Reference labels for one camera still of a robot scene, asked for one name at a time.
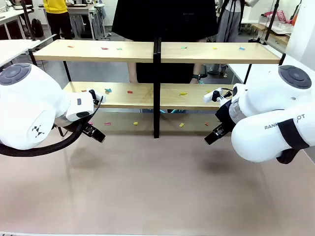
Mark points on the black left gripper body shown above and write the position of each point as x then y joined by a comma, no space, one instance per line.
65,124

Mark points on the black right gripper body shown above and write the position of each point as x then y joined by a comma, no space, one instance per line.
224,115

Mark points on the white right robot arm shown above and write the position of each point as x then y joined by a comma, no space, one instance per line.
268,108

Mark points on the person's left forearm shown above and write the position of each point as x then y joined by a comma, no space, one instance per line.
197,68

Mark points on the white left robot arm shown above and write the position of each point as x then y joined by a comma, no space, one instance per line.
29,103

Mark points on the person's left hand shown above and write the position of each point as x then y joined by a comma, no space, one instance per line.
195,81

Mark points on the teal paper scrap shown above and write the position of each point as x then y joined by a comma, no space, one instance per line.
108,90

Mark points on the black wrist watch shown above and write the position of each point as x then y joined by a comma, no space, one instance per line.
196,76

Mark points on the white table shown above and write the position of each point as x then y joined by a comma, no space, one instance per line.
14,49
261,73

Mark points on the wooden workbench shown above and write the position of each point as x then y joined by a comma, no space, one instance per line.
275,35

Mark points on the black backpack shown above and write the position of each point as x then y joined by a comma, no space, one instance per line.
37,28

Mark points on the person in yellow top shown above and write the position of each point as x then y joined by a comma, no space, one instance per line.
57,14

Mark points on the person in black shirt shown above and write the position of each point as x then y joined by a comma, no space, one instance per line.
165,19

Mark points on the grey office desk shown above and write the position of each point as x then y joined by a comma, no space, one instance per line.
81,11

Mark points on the pink bag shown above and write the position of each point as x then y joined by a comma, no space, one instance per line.
281,16

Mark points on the wooden shelf unit black frame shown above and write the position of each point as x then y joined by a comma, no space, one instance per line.
209,55
98,52

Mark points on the black camera stand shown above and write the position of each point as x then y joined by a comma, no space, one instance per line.
269,24
28,22

